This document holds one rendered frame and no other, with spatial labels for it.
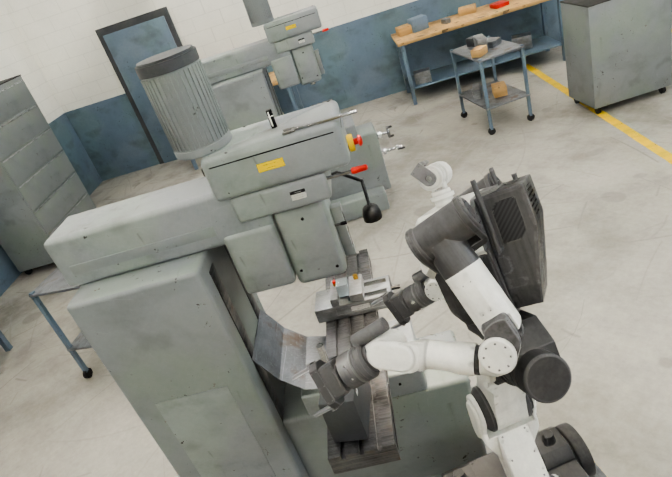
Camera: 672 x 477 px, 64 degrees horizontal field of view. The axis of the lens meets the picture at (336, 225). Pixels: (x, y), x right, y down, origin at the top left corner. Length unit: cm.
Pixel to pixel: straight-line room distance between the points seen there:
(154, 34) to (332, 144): 704
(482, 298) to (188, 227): 110
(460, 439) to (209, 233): 140
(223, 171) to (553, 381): 113
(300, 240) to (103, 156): 775
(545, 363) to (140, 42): 795
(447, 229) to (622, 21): 509
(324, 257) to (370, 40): 664
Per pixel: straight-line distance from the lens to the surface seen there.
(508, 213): 131
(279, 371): 226
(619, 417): 311
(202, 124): 180
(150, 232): 197
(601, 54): 609
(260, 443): 240
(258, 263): 195
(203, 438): 240
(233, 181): 179
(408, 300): 178
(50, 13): 916
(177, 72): 176
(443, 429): 249
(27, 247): 706
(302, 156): 174
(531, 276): 134
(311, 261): 195
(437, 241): 118
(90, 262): 210
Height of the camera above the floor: 239
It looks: 27 degrees down
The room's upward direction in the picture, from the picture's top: 19 degrees counter-clockwise
